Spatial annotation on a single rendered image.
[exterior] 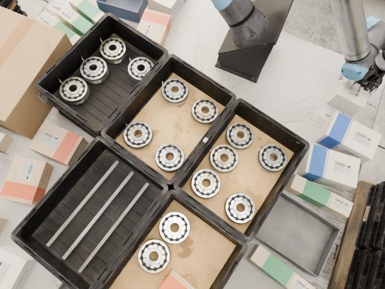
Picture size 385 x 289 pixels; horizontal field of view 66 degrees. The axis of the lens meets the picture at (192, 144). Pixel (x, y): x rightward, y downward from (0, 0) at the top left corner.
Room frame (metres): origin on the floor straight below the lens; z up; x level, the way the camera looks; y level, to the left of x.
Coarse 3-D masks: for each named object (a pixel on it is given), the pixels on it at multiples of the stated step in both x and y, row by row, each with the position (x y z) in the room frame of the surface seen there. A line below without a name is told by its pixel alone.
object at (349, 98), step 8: (352, 80) 0.75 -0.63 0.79; (336, 88) 0.72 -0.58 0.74; (344, 88) 0.70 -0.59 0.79; (352, 88) 0.71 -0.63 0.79; (360, 88) 0.71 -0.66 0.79; (336, 96) 0.67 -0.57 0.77; (344, 96) 0.66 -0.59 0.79; (352, 96) 0.67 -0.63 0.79; (360, 96) 0.68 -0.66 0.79; (336, 104) 0.66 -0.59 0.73; (344, 104) 0.65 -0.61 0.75; (352, 104) 0.64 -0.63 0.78; (360, 104) 0.64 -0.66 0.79; (344, 112) 0.64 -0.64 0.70; (352, 112) 0.63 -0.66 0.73
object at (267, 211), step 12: (252, 108) 0.47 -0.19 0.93; (216, 132) 0.36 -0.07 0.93; (288, 132) 0.40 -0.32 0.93; (204, 144) 0.31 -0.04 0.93; (300, 156) 0.32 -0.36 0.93; (180, 180) 0.18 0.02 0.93; (288, 180) 0.23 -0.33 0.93; (180, 192) 0.14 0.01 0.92; (276, 192) 0.19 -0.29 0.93; (216, 216) 0.08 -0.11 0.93; (264, 216) 0.11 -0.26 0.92; (228, 228) 0.05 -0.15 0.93; (252, 240) 0.03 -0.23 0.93
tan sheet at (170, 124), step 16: (160, 96) 0.50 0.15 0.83; (192, 96) 0.53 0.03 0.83; (208, 96) 0.54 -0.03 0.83; (144, 112) 0.43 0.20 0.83; (160, 112) 0.44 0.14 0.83; (176, 112) 0.45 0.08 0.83; (160, 128) 0.37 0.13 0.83; (176, 128) 0.38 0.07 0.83; (192, 128) 0.39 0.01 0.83; (208, 128) 0.40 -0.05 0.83; (160, 144) 0.31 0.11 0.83; (192, 144) 0.33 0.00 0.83; (144, 160) 0.24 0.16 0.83
